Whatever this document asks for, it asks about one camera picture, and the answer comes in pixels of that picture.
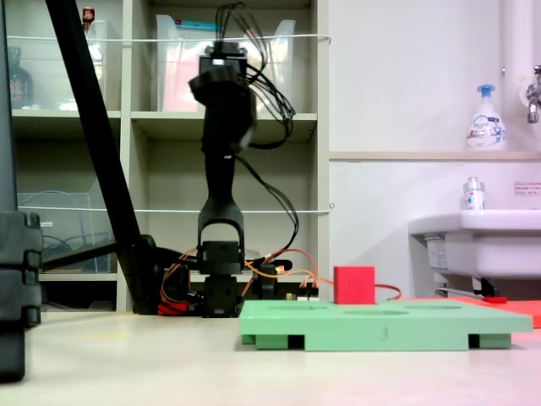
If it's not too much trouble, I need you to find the red square block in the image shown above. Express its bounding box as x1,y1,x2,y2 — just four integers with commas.
333,265,377,306

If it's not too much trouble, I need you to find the clear plastic file box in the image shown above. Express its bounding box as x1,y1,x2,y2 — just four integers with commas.
155,14,221,113
249,19,298,113

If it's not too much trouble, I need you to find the beige shelf unit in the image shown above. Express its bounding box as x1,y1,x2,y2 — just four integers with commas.
3,0,331,315

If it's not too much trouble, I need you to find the black tripod leg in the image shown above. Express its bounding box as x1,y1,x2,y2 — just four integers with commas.
44,0,164,316
0,0,44,384

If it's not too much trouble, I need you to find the clear plastic tray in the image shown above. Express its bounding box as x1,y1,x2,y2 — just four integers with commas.
16,189,118,274

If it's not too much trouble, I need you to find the circuit board with green terminal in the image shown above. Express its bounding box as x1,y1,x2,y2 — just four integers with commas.
286,290,321,303

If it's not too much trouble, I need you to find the red base clamp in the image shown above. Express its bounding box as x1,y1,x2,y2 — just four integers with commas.
157,294,205,316

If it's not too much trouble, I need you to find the dark glass bottle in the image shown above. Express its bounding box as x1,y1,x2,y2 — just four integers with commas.
7,46,36,111

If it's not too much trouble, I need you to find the black tripod strut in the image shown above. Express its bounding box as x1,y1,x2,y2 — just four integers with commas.
40,239,124,272

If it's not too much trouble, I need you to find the white blue soap dispenser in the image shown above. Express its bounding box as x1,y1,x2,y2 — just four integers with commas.
465,84,509,151

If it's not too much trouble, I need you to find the small clear bottle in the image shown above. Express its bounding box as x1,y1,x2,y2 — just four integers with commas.
462,176,488,211

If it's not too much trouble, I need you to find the green shape sorter board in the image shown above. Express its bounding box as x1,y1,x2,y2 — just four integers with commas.
238,299,534,353

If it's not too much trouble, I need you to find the white sink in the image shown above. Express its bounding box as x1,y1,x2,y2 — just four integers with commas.
407,208,541,299

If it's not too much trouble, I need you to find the metal faucet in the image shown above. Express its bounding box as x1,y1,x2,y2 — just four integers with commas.
522,64,541,125

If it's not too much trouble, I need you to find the black looped cable bundle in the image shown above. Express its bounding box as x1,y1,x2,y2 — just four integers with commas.
243,63,298,151
214,2,272,74

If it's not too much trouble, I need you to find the long black servo cable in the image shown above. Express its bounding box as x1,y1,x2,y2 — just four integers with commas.
233,154,302,260

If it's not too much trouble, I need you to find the orange and red wire bundle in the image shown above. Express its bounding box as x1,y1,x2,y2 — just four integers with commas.
159,249,205,306

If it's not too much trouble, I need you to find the thin orange wire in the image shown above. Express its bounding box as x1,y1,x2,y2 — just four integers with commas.
243,248,403,302

